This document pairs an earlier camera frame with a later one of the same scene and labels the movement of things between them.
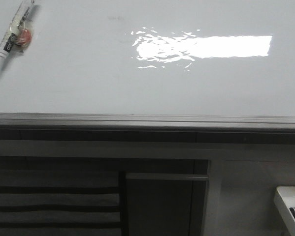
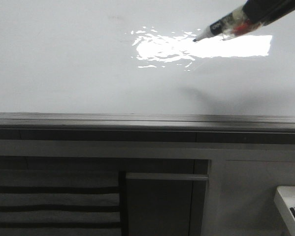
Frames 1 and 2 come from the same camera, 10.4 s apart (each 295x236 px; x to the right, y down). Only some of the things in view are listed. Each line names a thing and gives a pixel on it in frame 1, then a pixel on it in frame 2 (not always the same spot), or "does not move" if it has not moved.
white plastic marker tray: (286, 197) does not move
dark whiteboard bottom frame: (144, 126) does not move
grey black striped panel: (54, 202) does not move
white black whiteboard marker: (9, 41) to (237, 23)
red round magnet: (25, 37) to (242, 28)
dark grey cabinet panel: (162, 204) does not move
